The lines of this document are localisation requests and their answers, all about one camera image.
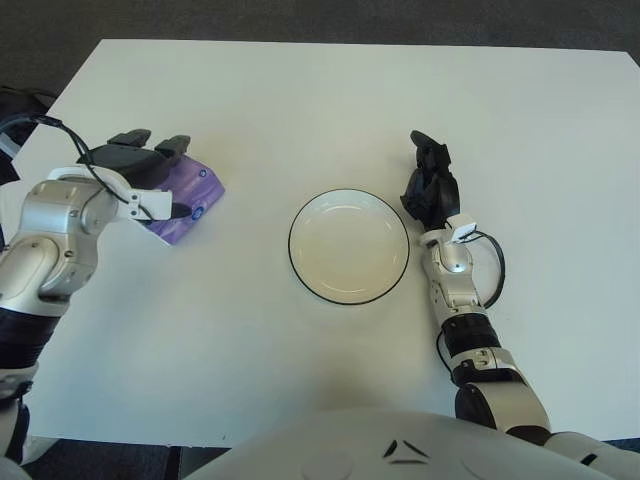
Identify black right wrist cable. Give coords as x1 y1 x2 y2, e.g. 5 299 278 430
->
469 230 506 309

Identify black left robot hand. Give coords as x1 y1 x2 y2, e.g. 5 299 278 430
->
92 128 194 219

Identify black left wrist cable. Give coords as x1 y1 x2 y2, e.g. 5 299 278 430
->
0 115 151 221

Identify purple tissue paper pack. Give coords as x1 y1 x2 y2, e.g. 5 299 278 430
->
142 152 226 247

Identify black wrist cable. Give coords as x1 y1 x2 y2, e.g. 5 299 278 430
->
469 230 506 309
0 115 151 221

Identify white plate with black rim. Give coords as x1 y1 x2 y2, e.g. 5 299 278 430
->
288 187 411 306

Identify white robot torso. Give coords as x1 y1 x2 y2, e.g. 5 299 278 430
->
189 408 621 480

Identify white object under table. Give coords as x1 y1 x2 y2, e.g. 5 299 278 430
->
22 434 55 464

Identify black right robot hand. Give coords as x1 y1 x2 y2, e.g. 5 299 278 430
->
399 130 461 231

